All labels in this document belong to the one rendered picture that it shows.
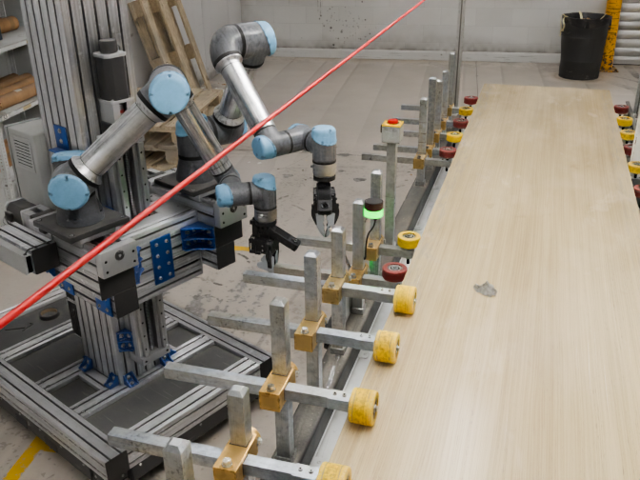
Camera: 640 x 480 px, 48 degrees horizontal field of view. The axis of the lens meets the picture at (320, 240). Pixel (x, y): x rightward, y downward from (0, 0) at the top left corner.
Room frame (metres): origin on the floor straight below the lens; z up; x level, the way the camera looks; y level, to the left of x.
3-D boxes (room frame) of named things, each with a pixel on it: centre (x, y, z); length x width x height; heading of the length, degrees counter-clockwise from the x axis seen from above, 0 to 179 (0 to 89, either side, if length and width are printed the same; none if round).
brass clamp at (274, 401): (1.39, 0.10, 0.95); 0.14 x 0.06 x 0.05; 163
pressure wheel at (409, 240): (2.29, -0.31, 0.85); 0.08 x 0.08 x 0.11
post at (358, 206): (2.13, -0.13, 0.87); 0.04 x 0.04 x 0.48; 73
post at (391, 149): (2.61, -0.28, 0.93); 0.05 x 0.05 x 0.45; 73
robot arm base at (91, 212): (2.18, 0.79, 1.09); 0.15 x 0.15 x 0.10
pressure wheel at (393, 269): (2.05, -0.24, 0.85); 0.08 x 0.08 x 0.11
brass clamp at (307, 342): (1.63, 0.03, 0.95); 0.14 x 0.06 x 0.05; 163
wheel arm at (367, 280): (2.11, -0.05, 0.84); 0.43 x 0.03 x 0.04; 73
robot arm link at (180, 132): (2.56, 0.46, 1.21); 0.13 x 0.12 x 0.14; 127
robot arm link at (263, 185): (2.18, 0.18, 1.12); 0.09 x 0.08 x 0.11; 103
